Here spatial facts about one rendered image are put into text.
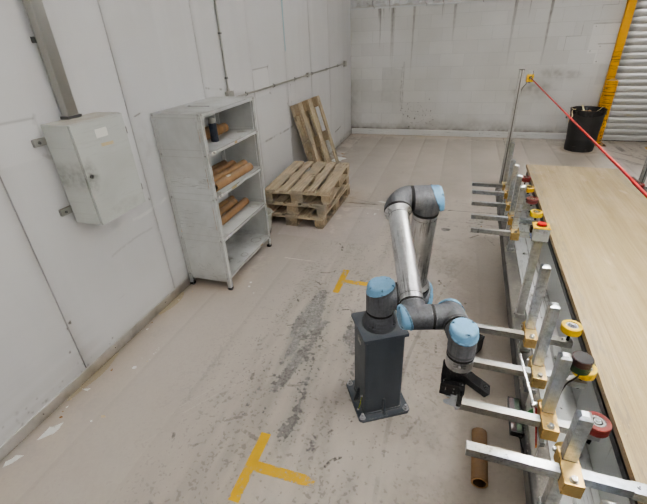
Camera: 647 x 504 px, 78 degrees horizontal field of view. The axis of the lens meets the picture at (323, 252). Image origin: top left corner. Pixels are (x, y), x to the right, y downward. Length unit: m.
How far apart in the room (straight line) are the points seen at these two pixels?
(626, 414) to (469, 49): 7.90
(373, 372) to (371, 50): 7.62
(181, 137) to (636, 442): 3.10
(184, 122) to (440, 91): 6.58
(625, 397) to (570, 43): 7.89
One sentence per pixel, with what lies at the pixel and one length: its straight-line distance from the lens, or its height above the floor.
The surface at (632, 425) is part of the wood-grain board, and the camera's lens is 1.69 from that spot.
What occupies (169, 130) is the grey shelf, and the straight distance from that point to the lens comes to 3.38.
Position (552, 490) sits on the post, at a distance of 1.53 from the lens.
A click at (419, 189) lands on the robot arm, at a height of 1.43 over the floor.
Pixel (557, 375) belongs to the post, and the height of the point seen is 1.04.
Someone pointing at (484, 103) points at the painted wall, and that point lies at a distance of 9.08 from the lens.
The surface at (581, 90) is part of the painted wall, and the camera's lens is 9.29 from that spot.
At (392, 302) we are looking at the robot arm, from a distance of 2.11.
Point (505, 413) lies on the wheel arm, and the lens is 1.60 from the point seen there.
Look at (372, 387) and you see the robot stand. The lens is 2.43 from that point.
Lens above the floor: 2.04
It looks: 29 degrees down
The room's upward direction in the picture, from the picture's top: 3 degrees counter-clockwise
